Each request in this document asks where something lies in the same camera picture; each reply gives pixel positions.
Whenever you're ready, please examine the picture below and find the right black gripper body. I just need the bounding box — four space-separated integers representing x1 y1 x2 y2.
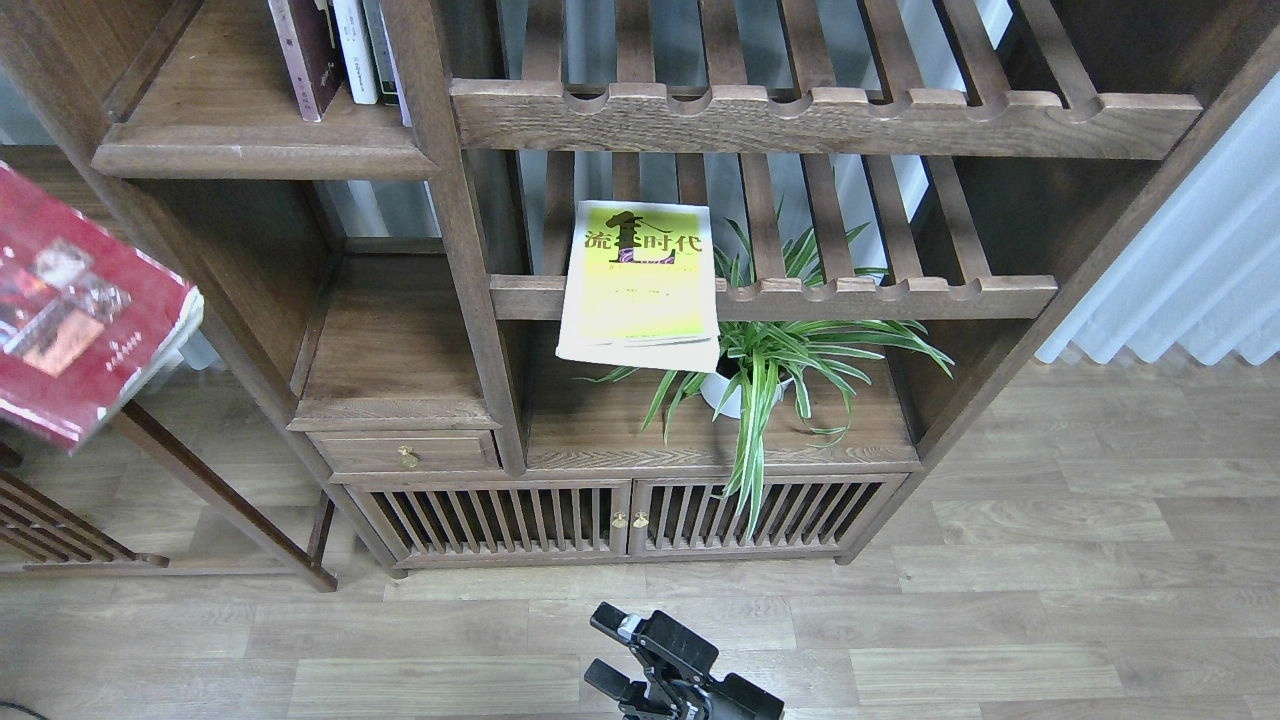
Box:
618 673 785 719

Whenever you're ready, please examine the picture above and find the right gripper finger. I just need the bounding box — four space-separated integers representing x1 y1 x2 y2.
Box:
590 602 719 683
584 659 641 706

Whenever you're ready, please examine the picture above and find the red cover book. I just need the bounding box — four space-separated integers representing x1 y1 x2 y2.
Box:
1 167 204 451

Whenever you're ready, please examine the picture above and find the dark maroon cover book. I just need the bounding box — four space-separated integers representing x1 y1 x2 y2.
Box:
268 0 346 122

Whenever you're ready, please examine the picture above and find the brass drawer knob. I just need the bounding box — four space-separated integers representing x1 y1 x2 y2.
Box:
397 445 420 469

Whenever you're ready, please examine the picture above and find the green spider plant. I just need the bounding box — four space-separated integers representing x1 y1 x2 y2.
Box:
580 205 956 541

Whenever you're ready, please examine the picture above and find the yellow green cover book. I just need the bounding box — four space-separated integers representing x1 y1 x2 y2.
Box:
556 200 721 372

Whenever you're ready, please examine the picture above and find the dark wooden bookshelf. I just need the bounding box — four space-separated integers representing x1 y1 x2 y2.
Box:
3 1 1277 573

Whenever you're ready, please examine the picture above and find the pale purple upright book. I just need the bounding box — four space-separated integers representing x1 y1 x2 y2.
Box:
381 10 413 128

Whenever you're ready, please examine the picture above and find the dark upright book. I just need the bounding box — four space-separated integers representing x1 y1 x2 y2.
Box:
362 0 399 106

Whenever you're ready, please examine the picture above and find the white curtain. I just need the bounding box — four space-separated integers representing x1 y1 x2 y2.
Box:
1036 79 1279 365

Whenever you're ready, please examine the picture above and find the white upright book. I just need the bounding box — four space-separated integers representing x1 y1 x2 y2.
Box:
332 0 381 105

